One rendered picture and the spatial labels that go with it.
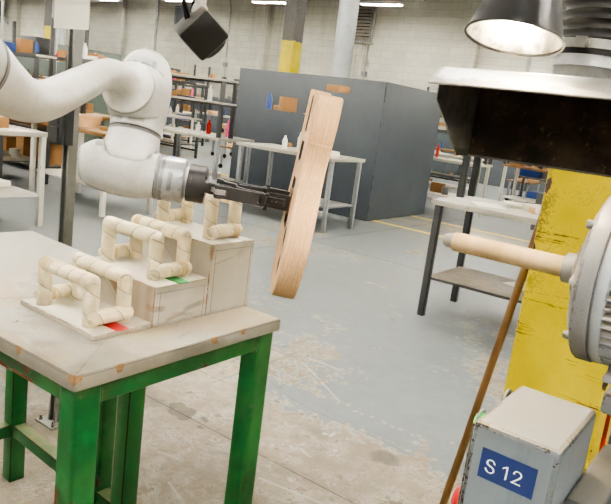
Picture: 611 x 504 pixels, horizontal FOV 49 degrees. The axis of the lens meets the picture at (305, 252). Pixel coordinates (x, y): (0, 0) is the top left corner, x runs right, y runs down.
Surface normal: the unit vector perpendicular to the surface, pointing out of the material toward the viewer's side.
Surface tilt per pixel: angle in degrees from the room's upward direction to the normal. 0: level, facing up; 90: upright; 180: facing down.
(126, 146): 66
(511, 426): 0
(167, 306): 90
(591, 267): 76
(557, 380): 90
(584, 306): 98
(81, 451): 90
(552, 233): 90
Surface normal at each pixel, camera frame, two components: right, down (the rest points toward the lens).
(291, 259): 0.00, 0.39
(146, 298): -0.61, 0.09
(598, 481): 0.13, -0.97
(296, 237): 0.07, 0.12
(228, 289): 0.79, 0.22
